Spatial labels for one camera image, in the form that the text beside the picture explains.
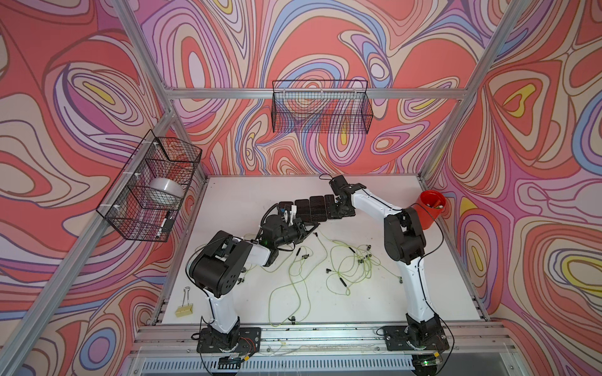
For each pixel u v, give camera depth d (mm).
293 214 849
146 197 717
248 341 724
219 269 491
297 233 804
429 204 990
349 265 908
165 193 691
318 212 1052
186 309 785
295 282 863
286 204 1036
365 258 908
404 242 592
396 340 731
